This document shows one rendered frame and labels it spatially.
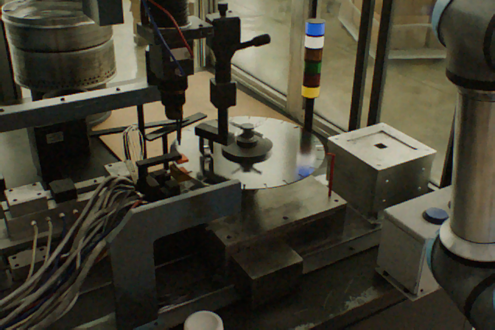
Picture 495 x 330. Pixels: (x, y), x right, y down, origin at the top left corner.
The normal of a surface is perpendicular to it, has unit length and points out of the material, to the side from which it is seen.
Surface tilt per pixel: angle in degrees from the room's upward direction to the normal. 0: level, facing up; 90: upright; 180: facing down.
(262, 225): 0
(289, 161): 0
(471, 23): 84
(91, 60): 90
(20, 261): 0
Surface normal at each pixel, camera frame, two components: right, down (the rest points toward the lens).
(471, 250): -0.46, -0.27
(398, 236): -0.86, 0.22
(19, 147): 0.02, -0.89
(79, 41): 0.57, 0.39
